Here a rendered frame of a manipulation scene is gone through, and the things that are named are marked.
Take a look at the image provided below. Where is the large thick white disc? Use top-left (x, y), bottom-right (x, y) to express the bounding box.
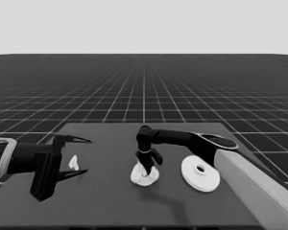
top-left (180, 155), bottom-right (221, 194)

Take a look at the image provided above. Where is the white round carrier with pins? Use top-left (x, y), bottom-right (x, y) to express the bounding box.
top-left (130, 162), bottom-right (160, 187)

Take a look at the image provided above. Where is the small white T-shaped piece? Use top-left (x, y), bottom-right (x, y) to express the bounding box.
top-left (67, 154), bottom-right (81, 173)

